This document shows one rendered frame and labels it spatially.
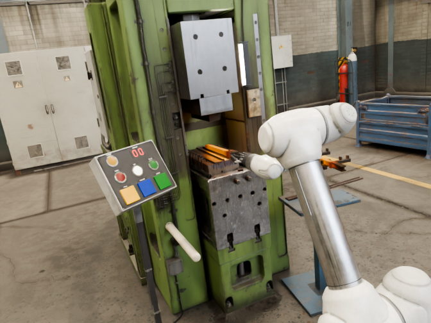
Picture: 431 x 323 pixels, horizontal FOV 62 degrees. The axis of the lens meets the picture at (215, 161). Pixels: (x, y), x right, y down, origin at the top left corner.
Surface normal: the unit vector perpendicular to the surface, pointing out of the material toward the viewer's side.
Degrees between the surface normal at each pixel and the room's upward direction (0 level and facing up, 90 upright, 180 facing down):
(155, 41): 90
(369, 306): 60
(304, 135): 68
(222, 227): 90
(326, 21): 91
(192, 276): 90
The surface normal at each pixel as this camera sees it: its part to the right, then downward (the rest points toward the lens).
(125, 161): 0.60, -0.40
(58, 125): 0.43, 0.19
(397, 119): -0.86, 0.22
